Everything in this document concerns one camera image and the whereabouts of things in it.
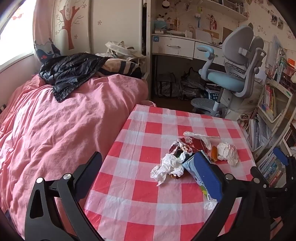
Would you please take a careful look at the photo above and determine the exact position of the red white checkered tablecloth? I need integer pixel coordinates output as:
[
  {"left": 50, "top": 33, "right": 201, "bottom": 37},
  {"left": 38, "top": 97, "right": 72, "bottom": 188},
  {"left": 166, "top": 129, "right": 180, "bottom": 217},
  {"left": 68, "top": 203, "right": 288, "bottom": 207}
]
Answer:
[{"left": 83, "top": 104, "right": 257, "bottom": 241}]

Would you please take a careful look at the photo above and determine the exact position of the crumpled white paper ball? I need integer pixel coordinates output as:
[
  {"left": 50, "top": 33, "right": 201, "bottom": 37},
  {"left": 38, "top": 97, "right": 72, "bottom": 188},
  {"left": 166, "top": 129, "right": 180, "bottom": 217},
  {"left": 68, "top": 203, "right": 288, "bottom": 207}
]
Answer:
[{"left": 217, "top": 142, "right": 240, "bottom": 167}]

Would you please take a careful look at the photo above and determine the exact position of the white tissue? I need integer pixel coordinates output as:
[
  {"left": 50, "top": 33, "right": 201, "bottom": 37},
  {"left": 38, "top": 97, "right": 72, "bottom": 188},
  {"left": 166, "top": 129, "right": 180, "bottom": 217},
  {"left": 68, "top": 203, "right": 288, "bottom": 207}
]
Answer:
[{"left": 150, "top": 153, "right": 186, "bottom": 186}]

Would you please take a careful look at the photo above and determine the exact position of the row of upright red books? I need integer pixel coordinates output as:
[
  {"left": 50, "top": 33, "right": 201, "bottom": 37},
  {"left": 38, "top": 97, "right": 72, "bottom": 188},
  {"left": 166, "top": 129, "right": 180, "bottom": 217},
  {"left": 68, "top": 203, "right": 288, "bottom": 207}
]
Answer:
[{"left": 261, "top": 85, "right": 278, "bottom": 118}]

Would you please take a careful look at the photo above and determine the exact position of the red snack bag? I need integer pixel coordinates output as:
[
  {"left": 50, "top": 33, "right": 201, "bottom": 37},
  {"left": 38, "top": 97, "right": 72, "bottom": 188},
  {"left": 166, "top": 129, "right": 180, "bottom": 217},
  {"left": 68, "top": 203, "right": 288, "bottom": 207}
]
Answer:
[{"left": 170, "top": 137, "right": 211, "bottom": 156}]

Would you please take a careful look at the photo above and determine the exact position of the white drawer with metal handle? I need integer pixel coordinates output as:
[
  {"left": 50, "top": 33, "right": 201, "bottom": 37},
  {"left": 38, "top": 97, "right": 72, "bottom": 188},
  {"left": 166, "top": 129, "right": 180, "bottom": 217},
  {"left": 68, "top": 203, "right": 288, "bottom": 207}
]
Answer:
[{"left": 152, "top": 36, "right": 195, "bottom": 60}]

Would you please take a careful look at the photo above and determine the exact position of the clear bag with black trim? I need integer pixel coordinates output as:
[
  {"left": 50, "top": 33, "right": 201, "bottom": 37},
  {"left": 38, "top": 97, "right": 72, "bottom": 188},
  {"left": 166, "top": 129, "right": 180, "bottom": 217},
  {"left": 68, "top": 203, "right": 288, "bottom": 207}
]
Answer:
[{"left": 157, "top": 73, "right": 179, "bottom": 96}]

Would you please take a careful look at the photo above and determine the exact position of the black plastic bag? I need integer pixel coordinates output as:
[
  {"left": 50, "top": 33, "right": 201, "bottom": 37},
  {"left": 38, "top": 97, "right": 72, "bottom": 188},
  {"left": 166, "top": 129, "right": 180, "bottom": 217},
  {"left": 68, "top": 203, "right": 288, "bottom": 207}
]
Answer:
[{"left": 180, "top": 67, "right": 208, "bottom": 100}]

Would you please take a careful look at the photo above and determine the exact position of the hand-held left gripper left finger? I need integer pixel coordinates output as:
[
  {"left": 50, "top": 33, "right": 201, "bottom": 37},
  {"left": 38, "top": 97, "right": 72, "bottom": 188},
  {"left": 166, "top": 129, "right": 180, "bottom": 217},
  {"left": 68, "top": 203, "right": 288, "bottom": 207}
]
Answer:
[{"left": 24, "top": 152, "right": 104, "bottom": 241}]

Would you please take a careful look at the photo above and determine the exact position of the beige tote bag leaf print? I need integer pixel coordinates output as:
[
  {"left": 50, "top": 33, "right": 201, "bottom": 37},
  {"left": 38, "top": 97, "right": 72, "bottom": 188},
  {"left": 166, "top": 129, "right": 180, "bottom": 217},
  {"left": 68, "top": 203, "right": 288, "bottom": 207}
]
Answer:
[{"left": 231, "top": 81, "right": 264, "bottom": 116}]

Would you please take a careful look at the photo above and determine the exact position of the row of tall books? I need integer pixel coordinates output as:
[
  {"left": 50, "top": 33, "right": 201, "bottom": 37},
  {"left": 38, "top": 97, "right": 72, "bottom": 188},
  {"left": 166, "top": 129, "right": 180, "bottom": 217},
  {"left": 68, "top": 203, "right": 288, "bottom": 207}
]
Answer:
[{"left": 266, "top": 37, "right": 289, "bottom": 81}]

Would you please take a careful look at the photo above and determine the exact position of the white bookshelf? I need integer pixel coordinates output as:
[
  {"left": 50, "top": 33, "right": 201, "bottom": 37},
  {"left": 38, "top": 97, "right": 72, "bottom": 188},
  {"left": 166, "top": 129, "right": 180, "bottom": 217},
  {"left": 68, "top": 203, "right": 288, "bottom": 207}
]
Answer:
[{"left": 240, "top": 35, "right": 296, "bottom": 188}]

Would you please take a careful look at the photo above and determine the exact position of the white wall shelf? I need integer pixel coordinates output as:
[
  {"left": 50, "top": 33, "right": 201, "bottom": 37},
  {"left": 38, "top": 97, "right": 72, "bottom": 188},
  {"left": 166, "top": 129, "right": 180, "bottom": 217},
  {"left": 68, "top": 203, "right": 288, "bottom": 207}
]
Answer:
[{"left": 201, "top": 0, "right": 249, "bottom": 21}]

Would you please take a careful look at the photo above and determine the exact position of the row of thin magazines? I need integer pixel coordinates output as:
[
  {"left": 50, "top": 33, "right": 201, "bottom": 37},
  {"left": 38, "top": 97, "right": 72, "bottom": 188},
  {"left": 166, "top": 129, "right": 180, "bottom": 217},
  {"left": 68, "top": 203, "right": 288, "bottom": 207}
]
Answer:
[{"left": 247, "top": 116, "right": 271, "bottom": 151}]

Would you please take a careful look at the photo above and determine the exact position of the beige canvas bag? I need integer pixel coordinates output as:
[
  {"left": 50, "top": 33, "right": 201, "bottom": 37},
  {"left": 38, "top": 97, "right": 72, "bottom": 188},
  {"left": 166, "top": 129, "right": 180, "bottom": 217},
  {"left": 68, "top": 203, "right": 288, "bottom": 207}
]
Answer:
[{"left": 96, "top": 41, "right": 147, "bottom": 64}]

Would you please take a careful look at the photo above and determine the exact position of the striped pillow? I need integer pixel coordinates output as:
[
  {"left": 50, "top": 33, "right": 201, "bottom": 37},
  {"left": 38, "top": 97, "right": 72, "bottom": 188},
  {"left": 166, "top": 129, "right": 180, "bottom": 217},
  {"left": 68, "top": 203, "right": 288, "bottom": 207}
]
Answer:
[{"left": 97, "top": 58, "right": 142, "bottom": 79}]

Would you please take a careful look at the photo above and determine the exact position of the light blue drink carton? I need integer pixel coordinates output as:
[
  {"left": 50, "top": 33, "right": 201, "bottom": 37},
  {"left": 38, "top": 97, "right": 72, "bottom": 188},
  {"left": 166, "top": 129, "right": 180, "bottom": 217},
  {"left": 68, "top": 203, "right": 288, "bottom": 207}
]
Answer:
[{"left": 182, "top": 150, "right": 219, "bottom": 210}]

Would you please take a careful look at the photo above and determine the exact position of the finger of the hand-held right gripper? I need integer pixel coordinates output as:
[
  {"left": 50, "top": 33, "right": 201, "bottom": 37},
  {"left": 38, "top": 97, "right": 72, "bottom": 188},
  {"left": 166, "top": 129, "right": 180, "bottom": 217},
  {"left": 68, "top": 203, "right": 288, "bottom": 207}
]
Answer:
[
  {"left": 250, "top": 166, "right": 296, "bottom": 197},
  {"left": 273, "top": 147, "right": 296, "bottom": 186}
]

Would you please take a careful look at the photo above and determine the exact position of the white desk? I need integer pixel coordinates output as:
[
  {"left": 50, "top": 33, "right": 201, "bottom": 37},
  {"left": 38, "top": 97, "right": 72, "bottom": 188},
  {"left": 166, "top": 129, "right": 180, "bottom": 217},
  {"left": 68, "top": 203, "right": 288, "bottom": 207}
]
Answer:
[{"left": 150, "top": 34, "right": 232, "bottom": 67}]

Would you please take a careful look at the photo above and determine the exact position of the grey and blue desk chair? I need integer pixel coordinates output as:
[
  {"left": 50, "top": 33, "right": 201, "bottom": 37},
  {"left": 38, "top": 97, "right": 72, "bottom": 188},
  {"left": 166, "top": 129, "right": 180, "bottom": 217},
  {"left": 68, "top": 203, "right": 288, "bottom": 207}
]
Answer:
[{"left": 191, "top": 25, "right": 267, "bottom": 117}]

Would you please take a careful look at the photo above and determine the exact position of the pink curtain with whale print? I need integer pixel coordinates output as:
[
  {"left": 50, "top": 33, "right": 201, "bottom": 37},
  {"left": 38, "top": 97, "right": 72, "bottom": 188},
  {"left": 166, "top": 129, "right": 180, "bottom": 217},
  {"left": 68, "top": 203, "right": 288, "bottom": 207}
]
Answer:
[{"left": 32, "top": 0, "right": 62, "bottom": 63}]

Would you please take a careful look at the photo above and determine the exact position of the stack of colourful books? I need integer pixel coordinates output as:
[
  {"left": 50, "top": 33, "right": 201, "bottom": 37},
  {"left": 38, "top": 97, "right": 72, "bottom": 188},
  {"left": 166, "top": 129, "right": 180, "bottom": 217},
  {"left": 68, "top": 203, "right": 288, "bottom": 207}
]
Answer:
[{"left": 258, "top": 153, "right": 287, "bottom": 188}]

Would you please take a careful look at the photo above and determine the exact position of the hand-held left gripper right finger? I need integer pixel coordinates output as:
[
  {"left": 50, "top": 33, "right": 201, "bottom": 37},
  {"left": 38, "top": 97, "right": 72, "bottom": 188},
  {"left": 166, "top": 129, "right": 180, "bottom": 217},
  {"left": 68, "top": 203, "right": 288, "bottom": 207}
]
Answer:
[{"left": 192, "top": 152, "right": 271, "bottom": 241}]

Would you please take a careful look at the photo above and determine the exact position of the window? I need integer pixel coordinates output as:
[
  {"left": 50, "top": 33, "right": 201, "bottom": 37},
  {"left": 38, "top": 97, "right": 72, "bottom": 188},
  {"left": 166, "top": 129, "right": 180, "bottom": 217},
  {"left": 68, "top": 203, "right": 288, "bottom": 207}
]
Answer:
[{"left": 0, "top": 0, "right": 35, "bottom": 67}]

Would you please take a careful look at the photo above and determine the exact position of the white wardrobe with tree print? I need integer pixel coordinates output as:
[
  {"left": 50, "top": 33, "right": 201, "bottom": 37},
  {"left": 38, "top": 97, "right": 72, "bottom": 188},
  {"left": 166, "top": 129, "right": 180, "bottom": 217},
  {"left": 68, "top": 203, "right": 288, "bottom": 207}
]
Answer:
[{"left": 52, "top": 0, "right": 148, "bottom": 56}]

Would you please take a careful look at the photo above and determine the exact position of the black puffer jacket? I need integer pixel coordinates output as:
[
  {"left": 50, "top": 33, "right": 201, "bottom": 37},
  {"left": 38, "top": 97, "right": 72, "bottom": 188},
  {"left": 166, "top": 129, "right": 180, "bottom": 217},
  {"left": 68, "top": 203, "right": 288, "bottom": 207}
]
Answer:
[{"left": 39, "top": 53, "right": 109, "bottom": 103}]

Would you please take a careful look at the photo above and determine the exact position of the pink duvet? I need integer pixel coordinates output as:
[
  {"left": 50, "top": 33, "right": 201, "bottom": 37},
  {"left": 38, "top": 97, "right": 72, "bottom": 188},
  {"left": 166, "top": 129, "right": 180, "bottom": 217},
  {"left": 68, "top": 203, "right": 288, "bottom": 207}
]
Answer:
[{"left": 0, "top": 74, "right": 149, "bottom": 234}]

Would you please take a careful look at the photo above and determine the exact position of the white plastic wrapper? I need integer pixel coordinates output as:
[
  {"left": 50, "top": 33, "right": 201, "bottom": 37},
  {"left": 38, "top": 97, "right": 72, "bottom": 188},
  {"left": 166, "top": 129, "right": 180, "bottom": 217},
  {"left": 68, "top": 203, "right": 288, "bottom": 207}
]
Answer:
[{"left": 183, "top": 131, "right": 220, "bottom": 150}]

